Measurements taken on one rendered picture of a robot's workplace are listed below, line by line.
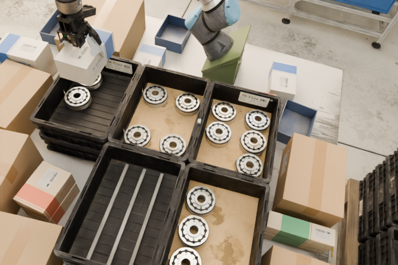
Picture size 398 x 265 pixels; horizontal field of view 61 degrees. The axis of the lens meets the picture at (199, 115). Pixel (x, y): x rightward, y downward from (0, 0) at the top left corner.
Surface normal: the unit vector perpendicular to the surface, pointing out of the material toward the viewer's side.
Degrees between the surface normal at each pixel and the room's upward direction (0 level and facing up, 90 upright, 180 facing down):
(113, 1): 0
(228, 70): 90
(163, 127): 0
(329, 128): 0
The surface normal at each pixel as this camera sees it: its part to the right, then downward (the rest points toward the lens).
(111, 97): 0.09, -0.57
